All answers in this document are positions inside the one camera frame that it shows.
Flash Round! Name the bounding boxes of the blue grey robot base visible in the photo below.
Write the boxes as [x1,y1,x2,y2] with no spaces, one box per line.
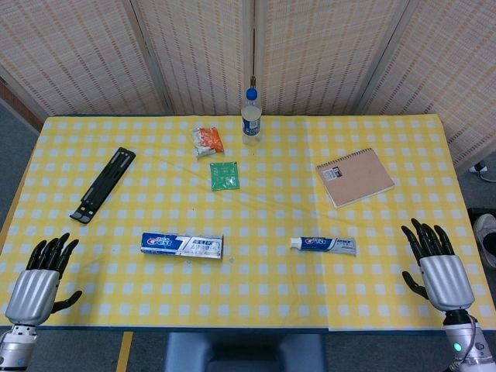
[162,332,326,372]

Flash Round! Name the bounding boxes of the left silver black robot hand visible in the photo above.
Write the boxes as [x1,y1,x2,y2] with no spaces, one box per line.
[5,232,83,326]

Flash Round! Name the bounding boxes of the blue white toothpaste box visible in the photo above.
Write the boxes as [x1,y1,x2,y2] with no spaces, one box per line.
[140,232,225,261]

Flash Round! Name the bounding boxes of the orange white snack packet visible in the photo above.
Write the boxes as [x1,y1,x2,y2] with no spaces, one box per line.
[191,126,226,159]

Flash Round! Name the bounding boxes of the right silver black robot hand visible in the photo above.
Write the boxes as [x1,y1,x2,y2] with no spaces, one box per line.
[401,218,476,313]

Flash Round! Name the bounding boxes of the clear bottle with blue cap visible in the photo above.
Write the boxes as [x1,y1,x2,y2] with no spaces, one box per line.
[240,88,262,146]

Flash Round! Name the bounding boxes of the green foil packet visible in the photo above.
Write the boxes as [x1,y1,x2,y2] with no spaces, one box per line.
[209,160,241,192]

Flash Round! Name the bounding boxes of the blue white toothpaste tube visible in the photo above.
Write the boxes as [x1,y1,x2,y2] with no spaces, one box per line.
[290,235,358,257]

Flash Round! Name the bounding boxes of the black folding stand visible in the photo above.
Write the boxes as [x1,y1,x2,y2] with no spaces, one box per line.
[69,146,137,225]

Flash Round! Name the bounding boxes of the large white shoe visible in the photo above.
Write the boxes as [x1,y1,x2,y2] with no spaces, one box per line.
[473,213,496,269]

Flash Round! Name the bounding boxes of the beige woven screen panel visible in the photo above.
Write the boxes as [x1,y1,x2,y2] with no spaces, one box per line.
[358,0,496,167]
[0,0,171,121]
[253,0,412,116]
[129,0,257,116]

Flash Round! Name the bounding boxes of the brown spiral notebook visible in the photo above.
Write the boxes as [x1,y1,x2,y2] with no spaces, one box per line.
[315,146,396,209]

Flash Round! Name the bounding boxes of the yellow white checkered tablecloth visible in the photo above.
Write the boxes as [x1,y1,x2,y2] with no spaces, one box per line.
[0,115,496,332]

